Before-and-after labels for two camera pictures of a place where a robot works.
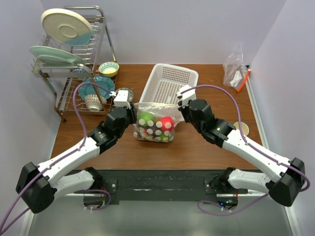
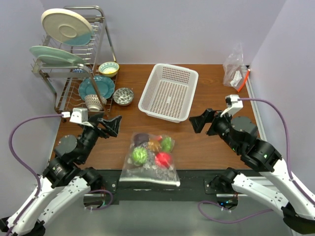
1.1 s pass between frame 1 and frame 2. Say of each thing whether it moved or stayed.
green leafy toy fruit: moved
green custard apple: moved
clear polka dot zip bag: moved
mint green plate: stayed
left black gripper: moved
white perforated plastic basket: stayed
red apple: moved
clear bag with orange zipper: stayed
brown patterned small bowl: stayed
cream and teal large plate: stayed
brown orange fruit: moved
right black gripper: moved
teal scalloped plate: stayed
